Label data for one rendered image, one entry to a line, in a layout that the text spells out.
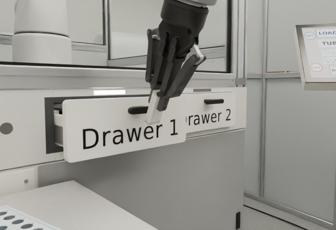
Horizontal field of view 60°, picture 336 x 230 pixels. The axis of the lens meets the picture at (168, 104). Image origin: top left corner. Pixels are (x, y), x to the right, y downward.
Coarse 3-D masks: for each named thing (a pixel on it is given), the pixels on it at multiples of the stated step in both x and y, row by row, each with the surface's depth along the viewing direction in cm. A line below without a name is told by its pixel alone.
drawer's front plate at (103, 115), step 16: (64, 112) 50; (80, 112) 51; (96, 112) 53; (112, 112) 56; (176, 112) 67; (64, 128) 50; (80, 128) 52; (96, 128) 54; (112, 128) 56; (128, 128) 58; (144, 128) 61; (160, 128) 64; (176, 128) 67; (64, 144) 51; (80, 144) 52; (112, 144) 56; (128, 144) 59; (144, 144) 61; (160, 144) 64; (80, 160) 52
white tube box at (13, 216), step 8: (0, 208) 37; (8, 208) 37; (0, 216) 35; (8, 216) 36; (16, 216) 35; (24, 216) 35; (0, 224) 33; (8, 224) 33; (16, 224) 33; (24, 224) 33; (32, 224) 33; (40, 224) 33; (48, 224) 33
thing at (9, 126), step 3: (3, 123) 52; (6, 123) 53; (9, 123) 53; (0, 126) 52; (3, 126) 52; (6, 126) 53; (9, 126) 53; (12, 126) 53; (0, 129) 52; (3, 129) 52; (6, 129) 53; (9, 129) 53; (12, 129) 53; (3, 132) 52; (6, 132) 53; (9, 132) 53
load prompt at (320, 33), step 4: (328, 28) 115; (332, 28) 115; (316, 32) 115; (320, 32) 115; (324, 32) 114; (328, 32) 114; (332, 32) 114; (316, 36) 114; (320, 36) 114; (324, 36) 113; (328, 36) 113; (332, 36) 112
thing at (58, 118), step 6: (54, 114) 59; (60, 114) 59; (54, 120) 59; (60, 120) 57; (54, 126) 58; (60, 126) 56; (54, 132) 59; (60, 132) 56; (54, 138) 59; (60, 138) 56; (60, 144) 57
